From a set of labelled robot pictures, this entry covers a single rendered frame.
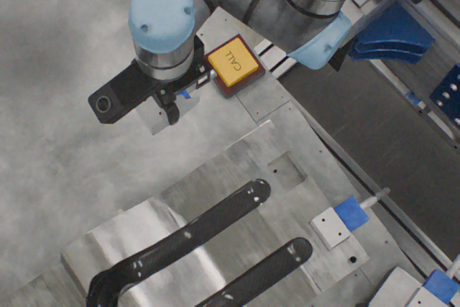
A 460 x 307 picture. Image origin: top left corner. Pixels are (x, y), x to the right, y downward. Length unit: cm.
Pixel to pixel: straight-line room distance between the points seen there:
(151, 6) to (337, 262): 55
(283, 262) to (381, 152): 81
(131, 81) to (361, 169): 101
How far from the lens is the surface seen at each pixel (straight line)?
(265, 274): 145
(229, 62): 157
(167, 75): 121
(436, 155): 224
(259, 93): 160
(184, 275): 143
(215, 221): 146
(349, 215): 146
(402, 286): 151
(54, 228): 155
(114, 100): 128
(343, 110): 223
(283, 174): 150
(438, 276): 151
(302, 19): 111
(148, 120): 142
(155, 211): 145
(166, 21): 109
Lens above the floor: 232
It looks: 75 degrees down
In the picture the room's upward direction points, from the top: 8 degrees clockwise
